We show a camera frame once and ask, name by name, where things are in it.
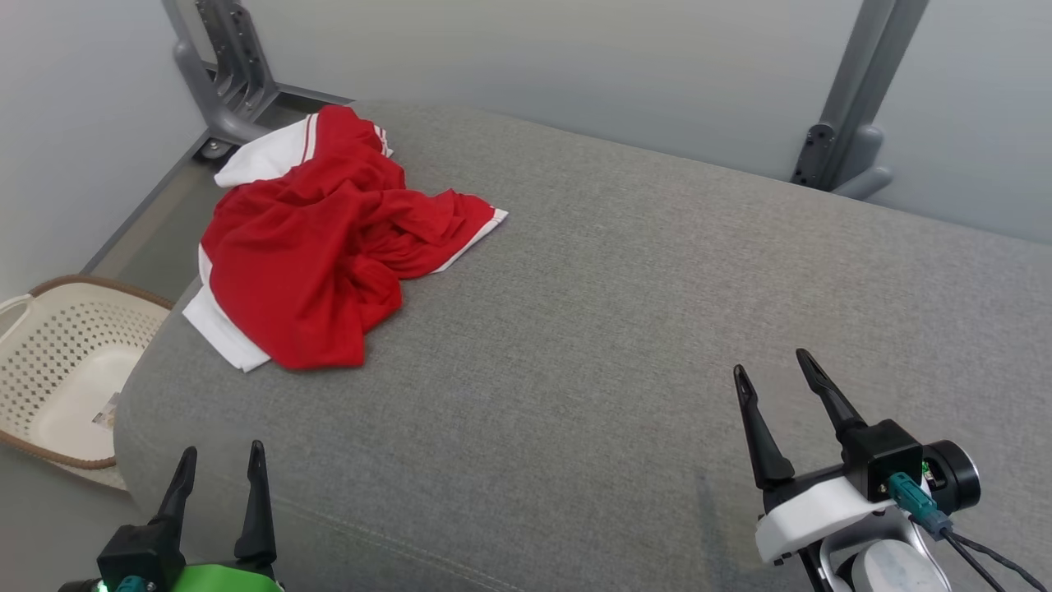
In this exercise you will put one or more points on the red shorts with white waistband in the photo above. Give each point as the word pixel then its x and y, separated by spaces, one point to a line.
pixel 427 226

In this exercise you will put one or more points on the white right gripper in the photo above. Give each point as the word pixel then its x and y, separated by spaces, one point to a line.
pixel 809 514

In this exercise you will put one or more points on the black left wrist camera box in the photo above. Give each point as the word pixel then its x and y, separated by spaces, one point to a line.
pixel 140 551

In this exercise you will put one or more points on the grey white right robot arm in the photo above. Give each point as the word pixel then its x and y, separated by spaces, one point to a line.
pixel 896 569

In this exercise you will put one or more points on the red jersey with white sleeves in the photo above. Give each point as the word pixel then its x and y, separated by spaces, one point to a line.
pixel 279 312

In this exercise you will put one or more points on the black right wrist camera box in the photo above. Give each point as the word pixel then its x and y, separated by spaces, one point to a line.
pixel 879 456

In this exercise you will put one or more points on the cream perforated laundry basket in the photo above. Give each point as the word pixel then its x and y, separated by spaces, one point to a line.
pixel 49 353

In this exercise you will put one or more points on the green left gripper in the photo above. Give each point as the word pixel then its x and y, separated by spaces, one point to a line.
pixel 226 579

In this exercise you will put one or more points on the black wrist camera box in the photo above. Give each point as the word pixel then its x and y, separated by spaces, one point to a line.
pixel 879 456
pixel 140 551

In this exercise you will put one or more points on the grey metal frame post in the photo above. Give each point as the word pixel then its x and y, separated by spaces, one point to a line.
pixel 863 82
pixel 226 90

